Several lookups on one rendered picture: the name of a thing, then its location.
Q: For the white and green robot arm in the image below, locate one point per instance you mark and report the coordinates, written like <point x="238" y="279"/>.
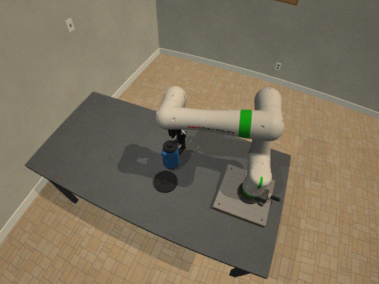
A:
<point x="262" y="125"/>

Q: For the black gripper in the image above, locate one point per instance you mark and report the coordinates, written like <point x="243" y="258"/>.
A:
<point x="180" y="136"/>

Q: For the black round disc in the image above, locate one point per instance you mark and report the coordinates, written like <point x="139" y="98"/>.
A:
<point x="165" y="181"/>

